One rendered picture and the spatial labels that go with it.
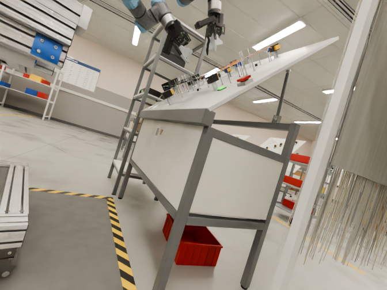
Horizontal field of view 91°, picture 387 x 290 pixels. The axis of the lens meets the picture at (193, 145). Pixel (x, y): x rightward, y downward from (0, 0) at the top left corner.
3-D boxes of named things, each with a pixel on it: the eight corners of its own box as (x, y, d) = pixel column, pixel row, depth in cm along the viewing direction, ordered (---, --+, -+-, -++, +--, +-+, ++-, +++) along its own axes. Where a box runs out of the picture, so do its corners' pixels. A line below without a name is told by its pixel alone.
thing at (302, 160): (291, 225, 285) (312, 156, 285) (264, 210, 329) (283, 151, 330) (324, 228, 332) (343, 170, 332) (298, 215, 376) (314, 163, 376)
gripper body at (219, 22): (224, 35, 105) (226, 11, 103) (211, 33, 101) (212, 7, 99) (217, 39, 112) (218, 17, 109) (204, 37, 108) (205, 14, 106)
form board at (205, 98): (143, 111, 182) (141, 110, 182) (222, 73, 218) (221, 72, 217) (209, 111, 80) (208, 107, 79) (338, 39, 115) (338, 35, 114)
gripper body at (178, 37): (186, 38, 96) (174, 16, 95) (173, 49, 100) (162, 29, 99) (192, 41, 103) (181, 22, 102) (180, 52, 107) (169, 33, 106)
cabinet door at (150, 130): (145, 175, 132) (162, 121, 132) (131, 158, 179) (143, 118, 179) (148, 175, 133) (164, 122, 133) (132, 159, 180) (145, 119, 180)
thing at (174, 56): (158, 56, 193) (164, 37, 193) (151, 61, 213) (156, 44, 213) (183, 69, 209) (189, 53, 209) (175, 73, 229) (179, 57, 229)
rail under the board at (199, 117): (201, 122, 78) (205, 107, 78) (138, 117, 181) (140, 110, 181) (211, 127, 81) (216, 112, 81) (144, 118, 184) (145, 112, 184)
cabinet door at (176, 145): (175, 210, 84) (202, 125, 84) (144, 175, 131) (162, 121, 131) (180, 211, 85) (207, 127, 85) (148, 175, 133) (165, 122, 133)
